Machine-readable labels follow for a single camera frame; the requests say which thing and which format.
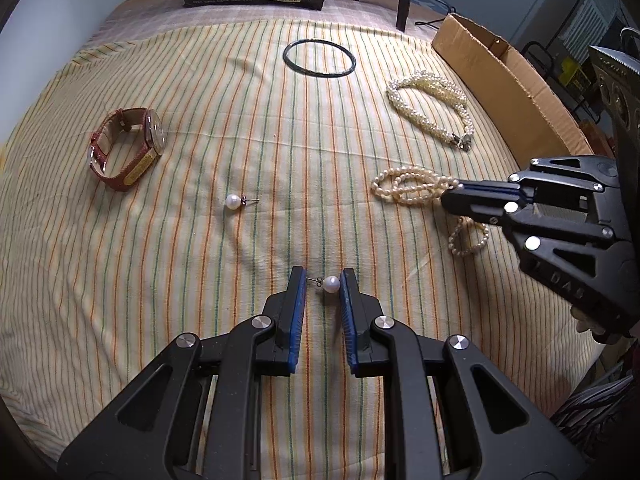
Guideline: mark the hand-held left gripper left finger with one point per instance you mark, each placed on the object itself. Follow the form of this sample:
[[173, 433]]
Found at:
[[295, 320]]

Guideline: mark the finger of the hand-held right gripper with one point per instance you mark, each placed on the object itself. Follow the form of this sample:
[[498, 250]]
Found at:
[[475, 210], [480, 189]]

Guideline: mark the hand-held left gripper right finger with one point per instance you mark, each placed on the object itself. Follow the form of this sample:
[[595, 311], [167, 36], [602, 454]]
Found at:
[[349, 320]]

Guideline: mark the white pearl stud earring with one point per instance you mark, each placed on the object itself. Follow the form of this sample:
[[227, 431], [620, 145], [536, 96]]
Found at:
[[331, 284], [232, 202]]

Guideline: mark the striped yellow bed sheet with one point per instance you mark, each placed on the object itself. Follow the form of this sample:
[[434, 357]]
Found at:
[[200, 270]]

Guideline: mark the brown cardboard box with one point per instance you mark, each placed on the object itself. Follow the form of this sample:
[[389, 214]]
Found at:
[[515, 85]]

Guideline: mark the dark patterned cloth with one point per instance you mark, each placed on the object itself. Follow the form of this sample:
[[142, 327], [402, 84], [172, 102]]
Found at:
[[600, 410]]

